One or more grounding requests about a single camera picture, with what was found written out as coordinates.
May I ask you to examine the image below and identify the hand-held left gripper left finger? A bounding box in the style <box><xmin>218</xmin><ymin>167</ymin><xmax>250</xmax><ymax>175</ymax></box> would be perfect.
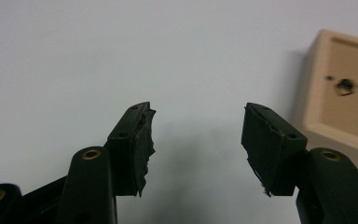
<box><xmin>106</xmin><ymin>101</ymin><xmax>157</xmax><ymax>198</ymax></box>

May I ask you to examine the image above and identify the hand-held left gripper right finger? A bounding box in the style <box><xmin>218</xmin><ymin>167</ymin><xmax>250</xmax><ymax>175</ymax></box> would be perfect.
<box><xmin>241</xmin><ymin>102</ymin><xmax>309</xmax><ymax>198</ymax></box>

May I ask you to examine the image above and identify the small wooden box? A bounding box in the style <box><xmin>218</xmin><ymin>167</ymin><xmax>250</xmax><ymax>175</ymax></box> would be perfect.
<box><xmin>292</xmin><ymin>29</ymin><xmax>358</xmax><ymax>183</ymax></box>

